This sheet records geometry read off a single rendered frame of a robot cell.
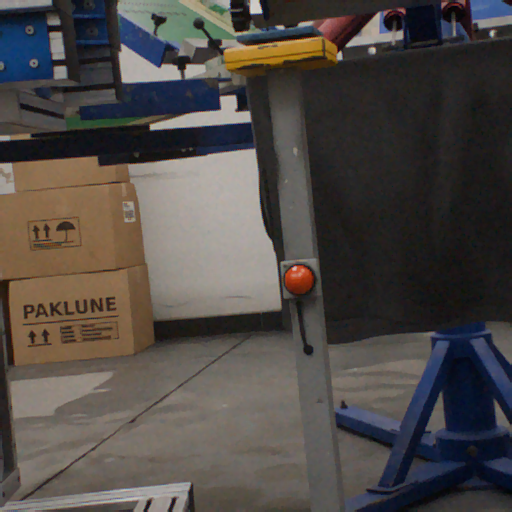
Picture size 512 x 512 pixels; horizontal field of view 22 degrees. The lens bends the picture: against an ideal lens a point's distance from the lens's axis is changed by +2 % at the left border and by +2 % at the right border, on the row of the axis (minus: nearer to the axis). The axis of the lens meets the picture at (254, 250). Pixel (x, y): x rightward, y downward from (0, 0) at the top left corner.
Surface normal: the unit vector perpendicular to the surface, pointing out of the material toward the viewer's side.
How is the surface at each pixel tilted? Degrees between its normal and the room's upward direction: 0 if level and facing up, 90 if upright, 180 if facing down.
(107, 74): 90
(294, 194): 90
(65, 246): 91
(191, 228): 90
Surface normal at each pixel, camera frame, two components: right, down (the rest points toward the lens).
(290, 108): -0.18, 0.07
